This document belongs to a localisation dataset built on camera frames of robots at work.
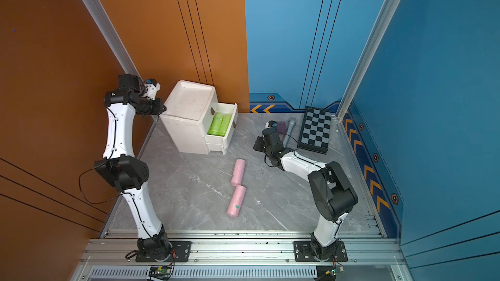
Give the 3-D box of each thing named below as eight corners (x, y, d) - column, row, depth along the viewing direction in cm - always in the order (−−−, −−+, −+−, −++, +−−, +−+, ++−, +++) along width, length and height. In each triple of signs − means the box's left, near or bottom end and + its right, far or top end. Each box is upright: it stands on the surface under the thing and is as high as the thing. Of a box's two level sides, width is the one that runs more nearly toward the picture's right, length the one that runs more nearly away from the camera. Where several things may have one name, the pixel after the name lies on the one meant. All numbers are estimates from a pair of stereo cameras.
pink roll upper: (231, 185, 92) (230, 182, 90) (237, 161, 101) (237, 158, 98) (240, 187, 92) (240, 184, 89) (246, 162, 100) (245, 159, 98)
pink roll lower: (226, 214, 84) (225, 212, 81) (237, 187, 92) (236, 183, 89) (237, 218, 83) (236, 216, 80) (247, 190, 91) (247, 187, 88)
